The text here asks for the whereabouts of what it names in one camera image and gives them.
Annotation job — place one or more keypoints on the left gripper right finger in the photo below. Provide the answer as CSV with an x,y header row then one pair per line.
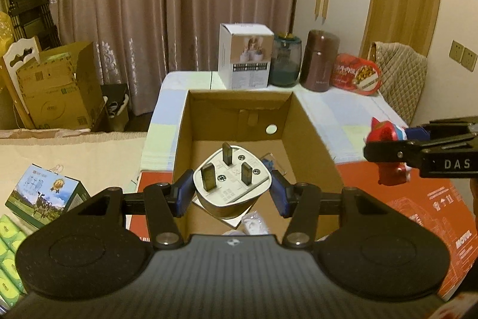
x,y
301,203

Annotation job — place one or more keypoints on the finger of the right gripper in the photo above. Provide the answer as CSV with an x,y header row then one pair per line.
x,y
417,133
393,151

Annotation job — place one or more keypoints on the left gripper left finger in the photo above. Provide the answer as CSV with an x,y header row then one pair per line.
x,y
164,203

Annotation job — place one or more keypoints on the red Doraemon plush toy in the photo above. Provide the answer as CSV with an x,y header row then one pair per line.
x,y
383,136

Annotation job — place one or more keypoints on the beige three-pin plug adapter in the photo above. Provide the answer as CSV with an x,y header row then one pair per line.
x,y
230,181

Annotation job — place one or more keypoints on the beige quilted chair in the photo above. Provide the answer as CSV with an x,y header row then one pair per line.
x,y
403,76

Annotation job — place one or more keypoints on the red instant meal package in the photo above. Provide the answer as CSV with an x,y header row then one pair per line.
x,y
356,74

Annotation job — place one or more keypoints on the brown cardboard box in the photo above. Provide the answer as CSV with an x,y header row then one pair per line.
x,y
262,122

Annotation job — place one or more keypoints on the brown thermos flask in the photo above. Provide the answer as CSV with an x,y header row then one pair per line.
x,y
320,54

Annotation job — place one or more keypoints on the milk carton box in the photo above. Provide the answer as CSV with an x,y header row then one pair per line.
x,y
42,196

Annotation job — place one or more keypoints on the dark green glass jar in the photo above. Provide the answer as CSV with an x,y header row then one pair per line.
x,y
285,60

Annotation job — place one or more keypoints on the stacked cardboard boxes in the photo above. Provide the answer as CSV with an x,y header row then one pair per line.
x,y
62,89

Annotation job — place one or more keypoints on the green tissue packs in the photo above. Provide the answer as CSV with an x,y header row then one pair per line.
x,y
12,287

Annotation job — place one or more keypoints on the white product box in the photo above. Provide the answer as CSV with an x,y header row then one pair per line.
x,y
244,58

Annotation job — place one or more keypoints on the yellow plastic bag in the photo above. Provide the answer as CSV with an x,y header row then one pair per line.
x,y
6,33

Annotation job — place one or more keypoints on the black folding hand cart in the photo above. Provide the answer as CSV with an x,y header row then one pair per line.
x,y
32,18

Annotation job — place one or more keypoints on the wall socket plates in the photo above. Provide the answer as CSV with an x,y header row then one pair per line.
x,y
464,56

